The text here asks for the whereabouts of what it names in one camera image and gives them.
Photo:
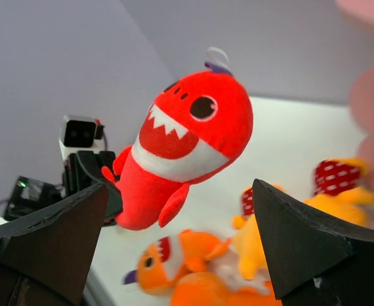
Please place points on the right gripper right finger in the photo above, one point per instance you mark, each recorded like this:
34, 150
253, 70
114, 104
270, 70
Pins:
313, 258

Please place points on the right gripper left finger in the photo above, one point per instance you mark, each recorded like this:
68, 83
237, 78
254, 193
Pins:
45, 256

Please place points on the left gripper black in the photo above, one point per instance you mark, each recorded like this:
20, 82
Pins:
82, 169

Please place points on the yellow plush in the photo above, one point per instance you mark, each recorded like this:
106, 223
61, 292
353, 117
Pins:
247, 241
338, 189

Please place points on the red shark plush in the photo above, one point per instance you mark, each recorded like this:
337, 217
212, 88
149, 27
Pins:
194, 129

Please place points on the orange shark plush back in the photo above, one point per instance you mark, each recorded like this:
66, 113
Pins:
208, 289

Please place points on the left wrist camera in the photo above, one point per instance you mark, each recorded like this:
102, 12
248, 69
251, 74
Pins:
81, 133

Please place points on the orange shark plush facing camera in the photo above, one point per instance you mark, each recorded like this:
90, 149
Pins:
164, 262

